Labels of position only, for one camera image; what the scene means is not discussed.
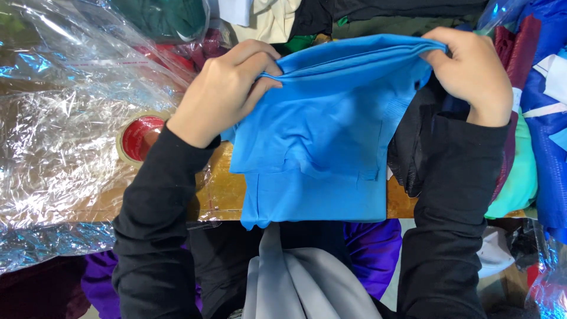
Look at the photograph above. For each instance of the grey scarf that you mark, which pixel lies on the grey scarf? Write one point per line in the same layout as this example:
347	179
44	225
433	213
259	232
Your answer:
301	283

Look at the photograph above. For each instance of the maroon garment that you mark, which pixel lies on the maroon garment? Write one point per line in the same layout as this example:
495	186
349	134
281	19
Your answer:
516	53

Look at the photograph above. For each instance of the mint green garment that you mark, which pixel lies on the mint green garment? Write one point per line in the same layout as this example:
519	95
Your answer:
516	172

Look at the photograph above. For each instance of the red garment in bag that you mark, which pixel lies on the red garment in bag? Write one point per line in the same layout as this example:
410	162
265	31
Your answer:
177	57

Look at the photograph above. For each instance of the person's right hand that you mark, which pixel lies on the person's right hand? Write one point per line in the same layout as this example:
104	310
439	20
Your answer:
476	73

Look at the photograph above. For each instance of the cream garment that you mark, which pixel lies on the cream garment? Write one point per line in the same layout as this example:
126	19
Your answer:
265	20

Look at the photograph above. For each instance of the tape roll with red core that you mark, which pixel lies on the tape roll with red core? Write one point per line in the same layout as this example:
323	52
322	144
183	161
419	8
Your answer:
141	137

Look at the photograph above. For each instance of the blue shiny packaged garments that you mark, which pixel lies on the blue shiny packaged garments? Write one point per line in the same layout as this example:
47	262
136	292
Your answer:
549	133

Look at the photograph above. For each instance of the black garment heap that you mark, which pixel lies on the black garment heap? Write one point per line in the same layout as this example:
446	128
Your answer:
381	13

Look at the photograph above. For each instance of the purple garment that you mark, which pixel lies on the purple garment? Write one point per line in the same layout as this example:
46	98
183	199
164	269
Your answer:
372	254

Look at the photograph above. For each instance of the person's left hand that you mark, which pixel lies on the person's left hand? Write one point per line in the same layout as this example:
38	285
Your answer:
217	95

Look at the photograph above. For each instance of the person's right fingers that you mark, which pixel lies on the person's right fingers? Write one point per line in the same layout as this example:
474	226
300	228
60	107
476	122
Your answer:
436	51

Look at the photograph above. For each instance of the white garment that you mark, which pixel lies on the white garment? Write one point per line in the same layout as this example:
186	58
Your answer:
232	11

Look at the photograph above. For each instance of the blue garment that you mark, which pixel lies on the blue garment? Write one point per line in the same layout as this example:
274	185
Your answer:
319	133

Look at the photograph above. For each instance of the dark green garment in bag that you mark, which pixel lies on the dark green garment in bag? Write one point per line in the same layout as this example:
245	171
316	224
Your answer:
161	17

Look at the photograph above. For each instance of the heap of clear plastic bags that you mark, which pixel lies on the heap of clear plastic bags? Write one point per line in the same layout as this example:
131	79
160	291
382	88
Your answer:
75	128

